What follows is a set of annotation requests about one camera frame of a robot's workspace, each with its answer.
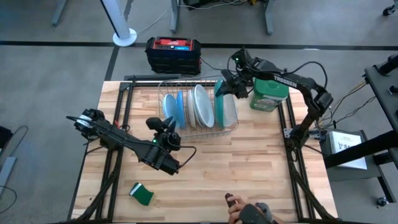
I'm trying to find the beige plate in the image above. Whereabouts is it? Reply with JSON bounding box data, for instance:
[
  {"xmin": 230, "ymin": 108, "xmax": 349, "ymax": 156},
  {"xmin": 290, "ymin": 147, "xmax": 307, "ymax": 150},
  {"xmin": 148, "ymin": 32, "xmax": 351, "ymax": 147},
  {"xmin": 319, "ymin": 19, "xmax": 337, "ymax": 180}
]
[{"xmin": 186, "ymin": 88, "xmax": 198, "ymax": 129}]

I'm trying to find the green detergent tub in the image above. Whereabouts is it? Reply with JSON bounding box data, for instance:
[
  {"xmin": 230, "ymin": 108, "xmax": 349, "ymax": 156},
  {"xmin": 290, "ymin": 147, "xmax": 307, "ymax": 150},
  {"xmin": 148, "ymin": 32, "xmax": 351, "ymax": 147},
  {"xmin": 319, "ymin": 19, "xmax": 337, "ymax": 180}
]
[{"xmin": 249, "ymin": 77, "xmax": 290, "ymax": 113}]

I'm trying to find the small dark handheld object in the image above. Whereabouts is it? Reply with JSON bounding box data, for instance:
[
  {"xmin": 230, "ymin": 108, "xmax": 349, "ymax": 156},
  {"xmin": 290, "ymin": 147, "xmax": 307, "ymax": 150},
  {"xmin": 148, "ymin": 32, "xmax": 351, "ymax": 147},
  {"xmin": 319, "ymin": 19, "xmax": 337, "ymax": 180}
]
[{"xmin": 224, "ymin": 192, "xmax": 238, "ymax": 208}]

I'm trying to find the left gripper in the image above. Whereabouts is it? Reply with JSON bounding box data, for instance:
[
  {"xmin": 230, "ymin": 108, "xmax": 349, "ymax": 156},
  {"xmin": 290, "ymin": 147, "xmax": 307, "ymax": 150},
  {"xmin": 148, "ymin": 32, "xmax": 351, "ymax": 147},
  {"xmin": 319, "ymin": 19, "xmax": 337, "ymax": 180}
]
[{"xmin": 155, "ymin": 116, "xmax": 182, "ymax": 152}]

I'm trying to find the grey desk leg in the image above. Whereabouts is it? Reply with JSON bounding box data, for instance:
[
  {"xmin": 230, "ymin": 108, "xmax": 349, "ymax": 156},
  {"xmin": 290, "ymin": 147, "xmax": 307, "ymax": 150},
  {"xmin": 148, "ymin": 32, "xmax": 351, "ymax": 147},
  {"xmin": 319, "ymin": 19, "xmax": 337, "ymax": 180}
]
[
  {"xmin": 51, "ymin": 0, "xmax": 68, "ymax": 27},
  {"xmin": 170, "ymin": 0, "xmax": 182, "ymax": 34},
  {"xmin": 264, "ymin": 0, "xmax": 275, "ymax": 35}
]

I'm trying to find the grey box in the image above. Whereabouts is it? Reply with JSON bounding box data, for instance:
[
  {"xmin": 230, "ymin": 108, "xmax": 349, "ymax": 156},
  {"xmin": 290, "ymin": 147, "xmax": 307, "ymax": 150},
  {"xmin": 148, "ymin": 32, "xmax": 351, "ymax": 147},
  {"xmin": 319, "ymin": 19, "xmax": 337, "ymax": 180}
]
[{"xmin": 320, "ymin": 129, "xmax": 385, "ymax": 182}]

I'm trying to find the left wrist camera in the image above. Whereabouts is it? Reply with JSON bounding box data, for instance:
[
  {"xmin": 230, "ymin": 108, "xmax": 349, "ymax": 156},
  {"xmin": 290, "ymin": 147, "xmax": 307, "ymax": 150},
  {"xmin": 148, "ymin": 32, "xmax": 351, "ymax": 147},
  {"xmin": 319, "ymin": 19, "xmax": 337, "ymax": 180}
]
[{"xmin": 146, "ymin": 116, "xmax": 164, "ymax": 132}]

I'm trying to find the black floor cable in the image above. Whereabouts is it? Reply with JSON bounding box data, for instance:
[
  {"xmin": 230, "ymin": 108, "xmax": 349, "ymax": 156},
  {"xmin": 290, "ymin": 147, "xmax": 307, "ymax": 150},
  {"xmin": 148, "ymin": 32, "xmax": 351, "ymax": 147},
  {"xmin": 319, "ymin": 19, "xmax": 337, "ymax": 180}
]
[{"xmin": 335, "ymin": 96, "xmax": 377, "ymax": 124}]

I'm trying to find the white tower fan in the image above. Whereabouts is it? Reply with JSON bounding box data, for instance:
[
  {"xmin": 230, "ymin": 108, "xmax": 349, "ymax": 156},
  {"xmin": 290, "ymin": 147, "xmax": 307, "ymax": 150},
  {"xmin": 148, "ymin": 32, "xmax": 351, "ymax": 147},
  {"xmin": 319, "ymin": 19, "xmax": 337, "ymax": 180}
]
[{"xmin": 99, "ymin": 0, "xmax": 138, "ymax": 47}]

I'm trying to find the plain white plate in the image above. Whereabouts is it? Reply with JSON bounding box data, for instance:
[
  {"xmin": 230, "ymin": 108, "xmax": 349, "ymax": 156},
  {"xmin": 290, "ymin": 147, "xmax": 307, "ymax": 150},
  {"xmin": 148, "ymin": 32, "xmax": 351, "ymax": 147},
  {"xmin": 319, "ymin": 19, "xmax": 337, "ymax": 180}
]
[{"xmin": 223, "ymin": 93, "xmax": 239, "ymax": 128}]

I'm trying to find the person's hand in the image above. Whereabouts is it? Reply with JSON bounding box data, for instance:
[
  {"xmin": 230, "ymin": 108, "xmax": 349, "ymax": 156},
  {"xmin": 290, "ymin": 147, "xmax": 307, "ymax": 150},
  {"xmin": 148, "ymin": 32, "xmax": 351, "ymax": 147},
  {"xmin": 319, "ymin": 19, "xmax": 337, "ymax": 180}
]
[{"xmin": 226, "ymin": 195, "xmax": 249, "ymax": 224}]

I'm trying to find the red black power station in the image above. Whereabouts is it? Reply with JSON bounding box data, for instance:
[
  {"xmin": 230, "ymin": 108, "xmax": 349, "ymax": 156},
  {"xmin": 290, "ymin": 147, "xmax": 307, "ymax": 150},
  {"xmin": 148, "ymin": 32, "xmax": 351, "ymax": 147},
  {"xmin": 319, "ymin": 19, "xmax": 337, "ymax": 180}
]
[{"xmin": 144, "ymin": 36, "xmax": 202, "ymax": 76}]

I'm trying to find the grey floor object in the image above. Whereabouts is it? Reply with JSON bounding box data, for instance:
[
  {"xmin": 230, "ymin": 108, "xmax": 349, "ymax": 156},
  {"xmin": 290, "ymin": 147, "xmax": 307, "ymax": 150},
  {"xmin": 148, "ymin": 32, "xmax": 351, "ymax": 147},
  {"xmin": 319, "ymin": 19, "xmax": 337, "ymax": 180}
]
[{"xmin": 0, "ymin": 124, "xmax": 29, "ymax": 195}]

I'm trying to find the black equipment stand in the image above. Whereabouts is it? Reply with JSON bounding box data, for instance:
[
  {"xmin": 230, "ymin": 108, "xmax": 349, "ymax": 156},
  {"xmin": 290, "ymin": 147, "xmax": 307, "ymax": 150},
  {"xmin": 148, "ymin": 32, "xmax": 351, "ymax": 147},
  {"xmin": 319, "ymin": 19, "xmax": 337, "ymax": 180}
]
[{"xmin": 323, "ymin": 54, "xmax": 398, "ymax": 203}]

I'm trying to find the yellow cable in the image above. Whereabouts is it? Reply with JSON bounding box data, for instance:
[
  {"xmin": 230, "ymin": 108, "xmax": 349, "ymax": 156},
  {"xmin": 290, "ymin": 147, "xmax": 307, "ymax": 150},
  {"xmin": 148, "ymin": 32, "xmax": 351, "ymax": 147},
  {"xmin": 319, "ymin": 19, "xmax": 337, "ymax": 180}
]
[{"xmin": 322, "ymin": 79, "xmax": 368, "ymax": 118}]

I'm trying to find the green sponge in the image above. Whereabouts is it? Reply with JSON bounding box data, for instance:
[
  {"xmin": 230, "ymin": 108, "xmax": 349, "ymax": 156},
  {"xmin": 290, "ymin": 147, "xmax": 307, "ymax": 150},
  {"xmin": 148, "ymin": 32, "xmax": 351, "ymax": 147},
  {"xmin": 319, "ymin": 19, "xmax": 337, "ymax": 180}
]
[{"xmin": 129, "ymin": 182, "xmax": 155, "ymax": 207}]

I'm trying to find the wire dish rack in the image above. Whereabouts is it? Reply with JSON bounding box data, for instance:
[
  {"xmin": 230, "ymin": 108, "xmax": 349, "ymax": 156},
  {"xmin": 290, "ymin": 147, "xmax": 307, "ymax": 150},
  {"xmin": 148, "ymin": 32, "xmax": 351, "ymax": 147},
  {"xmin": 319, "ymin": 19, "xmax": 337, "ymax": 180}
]
[{"xmin": 157, "ymin": 74, "xmax": 241, "ymax": 140}]

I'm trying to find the black table-level camera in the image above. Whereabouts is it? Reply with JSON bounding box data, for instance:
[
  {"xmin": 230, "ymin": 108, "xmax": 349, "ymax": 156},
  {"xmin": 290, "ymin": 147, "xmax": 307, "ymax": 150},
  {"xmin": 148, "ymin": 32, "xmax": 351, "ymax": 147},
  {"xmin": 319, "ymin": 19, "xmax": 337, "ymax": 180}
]
[{"xmin": 238, "ymin": 202, "xmax": 274, "ymax": 224}]

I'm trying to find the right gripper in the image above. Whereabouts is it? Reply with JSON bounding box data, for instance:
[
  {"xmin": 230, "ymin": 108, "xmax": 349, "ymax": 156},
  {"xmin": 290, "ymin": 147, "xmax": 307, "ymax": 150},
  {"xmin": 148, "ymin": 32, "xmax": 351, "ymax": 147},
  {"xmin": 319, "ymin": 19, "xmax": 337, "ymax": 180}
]
[{"xmin": 215, "ymin": 73, "xmax": 253, "ymax": 100}]

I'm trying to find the light blue plate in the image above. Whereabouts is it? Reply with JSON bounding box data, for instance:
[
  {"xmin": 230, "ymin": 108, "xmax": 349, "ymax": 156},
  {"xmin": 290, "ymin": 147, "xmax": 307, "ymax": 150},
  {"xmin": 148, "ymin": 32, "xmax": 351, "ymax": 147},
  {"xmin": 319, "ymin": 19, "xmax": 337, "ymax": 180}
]
[{"xmin": 162, "ymin": 93, "xmax": 179, "ymax": 124}]

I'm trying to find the plain teal plate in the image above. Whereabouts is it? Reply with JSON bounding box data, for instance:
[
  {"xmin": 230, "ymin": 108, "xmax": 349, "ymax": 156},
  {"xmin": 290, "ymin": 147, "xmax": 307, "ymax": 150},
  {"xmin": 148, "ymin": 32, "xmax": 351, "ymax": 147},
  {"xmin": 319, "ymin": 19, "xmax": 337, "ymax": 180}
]
[{"xmin": 213, "ymin": 79, "xmax": 226, "ymax": 129}]

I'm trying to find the black aluminium rig frame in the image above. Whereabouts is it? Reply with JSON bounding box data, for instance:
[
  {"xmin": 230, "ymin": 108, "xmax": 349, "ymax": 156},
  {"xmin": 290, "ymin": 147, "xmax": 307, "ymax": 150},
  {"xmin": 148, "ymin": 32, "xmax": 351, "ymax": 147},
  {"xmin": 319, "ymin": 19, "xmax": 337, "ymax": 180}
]
[{"xmin": 70, "ymin": 73, "xmax": 338, "ymax": 223}]

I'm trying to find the white box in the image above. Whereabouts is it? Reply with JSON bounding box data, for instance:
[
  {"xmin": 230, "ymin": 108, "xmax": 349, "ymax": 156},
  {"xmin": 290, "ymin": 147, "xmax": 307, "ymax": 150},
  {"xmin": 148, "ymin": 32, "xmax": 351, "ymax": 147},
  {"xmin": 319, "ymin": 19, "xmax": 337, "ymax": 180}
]
[{"xmin": 328, "ymin": 130, "xmax": 368, "ymax": 170}]

